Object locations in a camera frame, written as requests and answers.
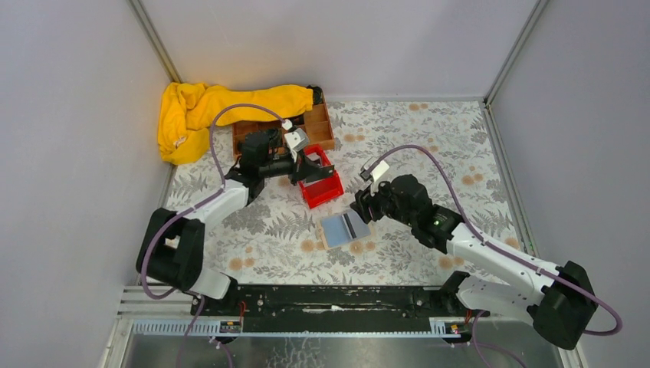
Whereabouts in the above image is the wooden compartment tray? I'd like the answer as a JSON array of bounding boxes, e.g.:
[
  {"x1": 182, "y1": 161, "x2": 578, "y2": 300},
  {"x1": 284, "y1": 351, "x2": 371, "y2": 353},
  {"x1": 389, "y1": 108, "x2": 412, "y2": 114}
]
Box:
[{"x1": 231, "y1": 102, "x2": 336, "y2": 158}]

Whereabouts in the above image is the beige card holder wallet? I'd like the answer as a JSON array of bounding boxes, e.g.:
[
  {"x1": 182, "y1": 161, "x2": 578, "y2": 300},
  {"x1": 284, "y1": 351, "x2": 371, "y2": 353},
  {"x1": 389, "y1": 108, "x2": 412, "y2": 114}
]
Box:
[{"x1": 317, "y1": 210, "x2": 373, "y2": 250}]

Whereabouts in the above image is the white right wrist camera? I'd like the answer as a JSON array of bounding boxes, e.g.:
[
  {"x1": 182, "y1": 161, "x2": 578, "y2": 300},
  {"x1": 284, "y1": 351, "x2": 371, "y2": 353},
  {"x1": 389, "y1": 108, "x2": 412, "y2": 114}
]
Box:
[{"x1": 359, "y1": 159, "x2": 389, "y2": 193}]

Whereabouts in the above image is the white card with magnetic stripe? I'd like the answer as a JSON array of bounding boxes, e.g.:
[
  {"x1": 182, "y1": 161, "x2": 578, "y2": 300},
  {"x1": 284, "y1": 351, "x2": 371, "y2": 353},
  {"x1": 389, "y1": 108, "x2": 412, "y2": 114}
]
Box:
[{"x1": 342, "y1": 210, "x2": 372, "y2": 241}]

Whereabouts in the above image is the red plastic bin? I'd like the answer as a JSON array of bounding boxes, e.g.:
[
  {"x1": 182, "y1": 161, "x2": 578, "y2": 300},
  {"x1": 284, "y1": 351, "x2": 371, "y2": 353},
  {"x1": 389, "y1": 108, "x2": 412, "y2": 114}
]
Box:
[{"x1": 298, "y1": 145, "x2": 344, "y2": 209}]

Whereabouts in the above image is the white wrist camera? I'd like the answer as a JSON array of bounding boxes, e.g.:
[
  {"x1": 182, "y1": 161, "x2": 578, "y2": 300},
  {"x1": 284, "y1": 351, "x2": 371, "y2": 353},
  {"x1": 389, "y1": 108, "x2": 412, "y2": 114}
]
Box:
[
  {"x1": 281, "y1": 119, "x2": 310, "y2": 152},
  {"x1": 359, "y1": 159, "x2": 389, "y2": 193}
]

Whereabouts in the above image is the yellow cloth garment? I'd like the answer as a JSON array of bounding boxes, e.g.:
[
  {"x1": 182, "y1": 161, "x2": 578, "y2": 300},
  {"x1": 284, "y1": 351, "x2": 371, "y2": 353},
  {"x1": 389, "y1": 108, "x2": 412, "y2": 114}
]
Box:
[{"x1": 157, "y1": 83, "x2": 314, "y2": 166}]

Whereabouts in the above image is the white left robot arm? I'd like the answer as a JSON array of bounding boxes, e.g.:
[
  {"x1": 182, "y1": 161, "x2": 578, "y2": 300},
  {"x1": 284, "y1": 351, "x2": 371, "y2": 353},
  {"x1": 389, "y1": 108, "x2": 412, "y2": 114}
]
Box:
[{"x1": 136, "y1": 128, "x2": 335, "y2": 300}]

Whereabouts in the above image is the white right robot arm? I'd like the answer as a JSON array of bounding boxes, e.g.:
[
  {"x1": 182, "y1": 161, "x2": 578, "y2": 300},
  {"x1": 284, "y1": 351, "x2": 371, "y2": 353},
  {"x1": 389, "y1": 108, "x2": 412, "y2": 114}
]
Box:
[{"x1": 350, "y1": 175, "x2": 597, "y2": 350}]

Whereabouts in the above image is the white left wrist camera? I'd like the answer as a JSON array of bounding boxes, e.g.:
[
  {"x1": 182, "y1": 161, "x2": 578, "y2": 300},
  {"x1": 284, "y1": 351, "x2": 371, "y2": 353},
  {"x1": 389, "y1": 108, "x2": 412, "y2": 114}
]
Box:
[{"x1": 281, "y1": 119, "x2": 310, "y2": 152}]

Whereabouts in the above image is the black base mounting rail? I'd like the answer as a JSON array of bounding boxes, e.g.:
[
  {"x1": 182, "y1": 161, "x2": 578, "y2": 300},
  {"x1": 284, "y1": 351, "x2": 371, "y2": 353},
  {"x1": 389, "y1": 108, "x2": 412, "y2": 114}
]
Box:
[{"x1": 190, "y1": 284, "x2": 478, "y2": 335}]

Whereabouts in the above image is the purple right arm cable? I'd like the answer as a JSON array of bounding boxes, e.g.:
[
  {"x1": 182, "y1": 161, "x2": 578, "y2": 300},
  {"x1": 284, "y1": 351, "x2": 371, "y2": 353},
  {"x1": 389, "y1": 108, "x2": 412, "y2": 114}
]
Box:
[{"x1": 359, "y1": 144, "x2": 624, "y2": 368}]

